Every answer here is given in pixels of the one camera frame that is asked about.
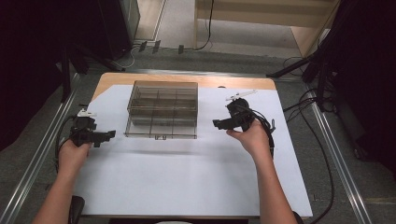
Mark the person's right hand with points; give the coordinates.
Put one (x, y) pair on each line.
(252, 140)

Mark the wooden table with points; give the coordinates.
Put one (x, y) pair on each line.
(211, 81)

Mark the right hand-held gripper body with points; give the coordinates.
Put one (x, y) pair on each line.
(239, 113)

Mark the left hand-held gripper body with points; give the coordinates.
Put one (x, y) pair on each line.
(83, 124)

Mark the white table sheet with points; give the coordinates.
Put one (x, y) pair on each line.
(186, 174)

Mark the black tripod stand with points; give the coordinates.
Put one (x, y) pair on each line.
(70, 62)
(314, 67)

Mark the metal floor rail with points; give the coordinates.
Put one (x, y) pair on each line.
(37, 155)
(339, 161)

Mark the light wooden shelf unit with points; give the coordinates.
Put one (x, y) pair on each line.
(311, 34)

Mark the clear plastic compartment box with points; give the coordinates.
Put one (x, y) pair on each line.
(162, 109)

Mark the person's left hand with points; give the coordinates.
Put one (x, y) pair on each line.
(72, 157)

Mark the black cabinet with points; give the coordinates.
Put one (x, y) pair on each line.
(115, 25)

